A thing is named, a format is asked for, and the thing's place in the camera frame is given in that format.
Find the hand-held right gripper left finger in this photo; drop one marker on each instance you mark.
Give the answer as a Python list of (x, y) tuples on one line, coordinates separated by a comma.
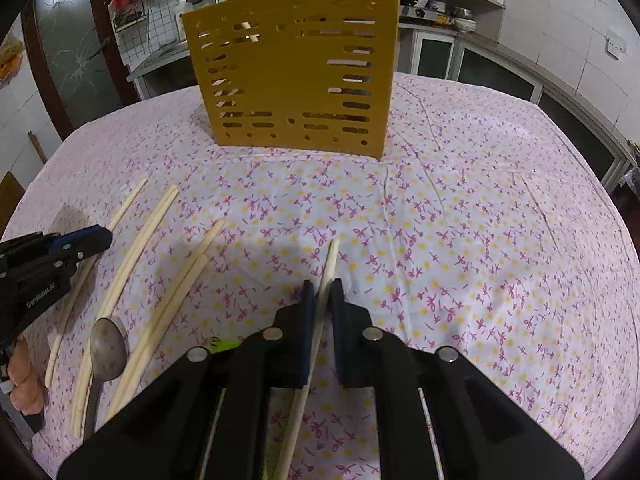
[(309, 340)]

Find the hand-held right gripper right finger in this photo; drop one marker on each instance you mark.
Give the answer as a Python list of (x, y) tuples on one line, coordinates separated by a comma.
[(339, 340)]

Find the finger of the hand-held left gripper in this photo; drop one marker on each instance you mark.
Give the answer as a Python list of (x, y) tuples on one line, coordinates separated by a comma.
[(92, 254), (87, 236)]

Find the metal spoon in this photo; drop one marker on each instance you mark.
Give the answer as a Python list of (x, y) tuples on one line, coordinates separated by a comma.
[(107, 347)]

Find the yellow slotted utensil holder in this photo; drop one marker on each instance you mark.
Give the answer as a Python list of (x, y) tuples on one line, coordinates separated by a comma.
[(280, 85)]

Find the person's left hand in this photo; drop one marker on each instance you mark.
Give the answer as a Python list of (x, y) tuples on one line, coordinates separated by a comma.
[(26, 380)]

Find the floral tablecloth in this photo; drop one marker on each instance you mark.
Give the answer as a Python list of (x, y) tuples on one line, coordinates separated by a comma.
[(450, 210)]

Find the brown framed glass door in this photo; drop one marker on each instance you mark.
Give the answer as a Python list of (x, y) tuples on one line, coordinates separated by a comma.
[(65, 60)]

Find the steel sink counter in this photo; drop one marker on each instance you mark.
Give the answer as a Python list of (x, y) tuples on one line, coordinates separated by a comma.
[(160, 60)]

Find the orange bag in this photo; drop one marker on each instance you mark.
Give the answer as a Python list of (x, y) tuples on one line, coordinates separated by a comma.
[(10, 57)]

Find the kitchen base cabinet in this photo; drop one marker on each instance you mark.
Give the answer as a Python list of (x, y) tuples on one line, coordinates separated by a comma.
[(435, 57)]

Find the side counter with cabinets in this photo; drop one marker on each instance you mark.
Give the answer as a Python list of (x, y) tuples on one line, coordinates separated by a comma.
[(565, 100)]

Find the white wall switch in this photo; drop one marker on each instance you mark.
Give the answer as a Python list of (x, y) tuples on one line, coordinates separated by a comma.
[(616, 43)]

